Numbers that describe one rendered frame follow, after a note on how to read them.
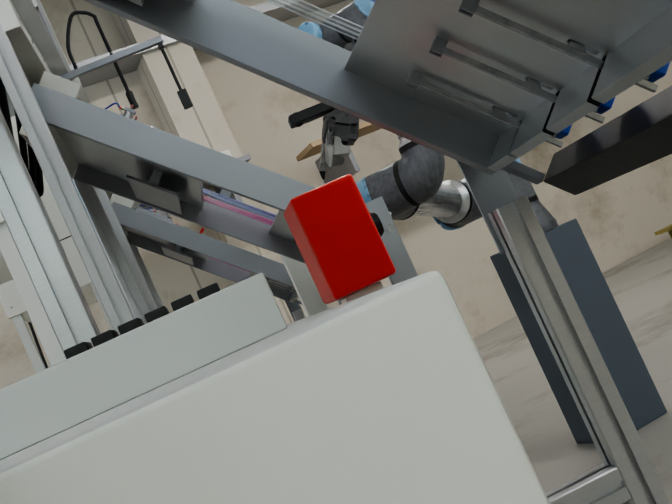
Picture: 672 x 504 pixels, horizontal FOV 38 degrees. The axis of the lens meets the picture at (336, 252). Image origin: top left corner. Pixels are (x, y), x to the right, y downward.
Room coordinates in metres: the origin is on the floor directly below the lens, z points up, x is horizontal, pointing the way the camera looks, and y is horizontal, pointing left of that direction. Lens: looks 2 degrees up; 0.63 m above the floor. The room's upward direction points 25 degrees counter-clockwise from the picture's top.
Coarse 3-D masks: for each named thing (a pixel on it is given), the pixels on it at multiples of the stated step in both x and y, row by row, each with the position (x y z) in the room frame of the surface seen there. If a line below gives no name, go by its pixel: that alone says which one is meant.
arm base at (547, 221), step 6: (528, 198) 2.53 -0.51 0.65; (534, 198) 2.54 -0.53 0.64; (534, 204) 2.54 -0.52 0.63; (540, 204) 2.55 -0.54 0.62; (534, 210) 2.53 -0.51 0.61; (540, 210) 2.53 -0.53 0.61; (546, 210) 2.57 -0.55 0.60; (540, 216) 2.52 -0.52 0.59; (546, 216) 2.53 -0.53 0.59; (552, 216) 2.57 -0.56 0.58; (540, 222) 2.51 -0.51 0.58; (546, 222) 2.52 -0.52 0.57; (552, 222) 2.53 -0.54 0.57; (546, 228) 2.51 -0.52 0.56; (552, 228) 2.52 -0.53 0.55
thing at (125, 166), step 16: (80, 144) 2.15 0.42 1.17; (96, 144) 2.08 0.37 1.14; (80, 160) 2.39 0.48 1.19; (96, 160) 2.30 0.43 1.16; (112, 160) 2.22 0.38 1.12; (128, 160) 2.14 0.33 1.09; (144, 160) 2.07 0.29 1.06; (128, 176) 2.13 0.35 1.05; (144, 176) 2.29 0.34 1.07; (160, 176) 2.15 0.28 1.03; (176, 176) 2.13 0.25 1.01; (144, 192) 2.27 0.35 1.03; (160, 192) 2.18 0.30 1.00; (176, 192) 2.37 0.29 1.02; (192, 192) 2.28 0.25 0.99; (176, 208) 2.35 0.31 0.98
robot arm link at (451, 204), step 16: (368, 176) 2.28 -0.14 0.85; (384, 176) 2.23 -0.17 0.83; (368, 192) 2.24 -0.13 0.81; (384, 192) 2.22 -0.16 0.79; (400, 192) 2.21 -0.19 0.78; (448, 192) 2.49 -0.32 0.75; (464, 192) 2.56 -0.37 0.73; (400, 208) 2.24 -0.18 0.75; (416, 208) 2.32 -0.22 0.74; (432, 208) 2.43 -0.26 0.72; (448, 208) 2.50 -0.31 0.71; (464, 208) 2.56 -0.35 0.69; (448, 224) 2.64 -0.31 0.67; (464, 224) 2.64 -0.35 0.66
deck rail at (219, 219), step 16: (80, 176) 2.45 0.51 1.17; (96, 176) 2.46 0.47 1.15; (112, 176) 2.46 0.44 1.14; (112, 192) 2.46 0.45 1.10; (128, 192) 2.46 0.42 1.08; (160, 208) 2.47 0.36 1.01; (192, 208) 2.48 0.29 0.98; (208, 208) 2.49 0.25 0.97; (224, 208) 2.50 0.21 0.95; (208, 224) 2.49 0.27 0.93; (224, 224) 2.49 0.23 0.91; (240, 224) 2.50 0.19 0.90; (256, 224) 2.51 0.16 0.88; (256, 240) 2.50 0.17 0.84; (272, 240) 2.51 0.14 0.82; (288, 240) 2.51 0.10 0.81; (288, 256) 2.51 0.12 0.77
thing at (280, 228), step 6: (276, 216) 2.20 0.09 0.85; (282, 216) 2.17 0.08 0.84; (276, 222) 2.29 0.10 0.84; (282, 222) 2.26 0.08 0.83; (270, 228) 2.46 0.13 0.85; (276, 228) 2.38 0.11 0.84; (282, 228) 2.35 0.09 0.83; (288, 228) 2.32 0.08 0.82; (276, 234) 2.48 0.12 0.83; (282, 234) 2.45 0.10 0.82; (288, 234) 2.41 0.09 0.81; (294, 240) 2.43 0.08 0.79
